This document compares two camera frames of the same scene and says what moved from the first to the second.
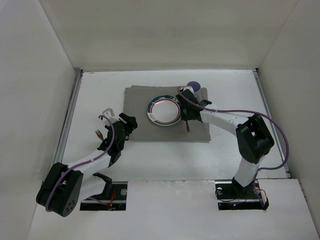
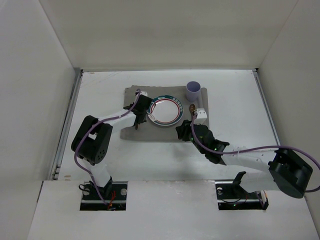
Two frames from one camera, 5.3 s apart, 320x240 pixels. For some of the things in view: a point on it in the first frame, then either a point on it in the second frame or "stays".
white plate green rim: x=164 y=110 stays
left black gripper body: x=110 y=139 -> x=140 y=116
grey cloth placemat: x=136 y=100 stays
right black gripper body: x=187 y=115 -> x=185 y=130
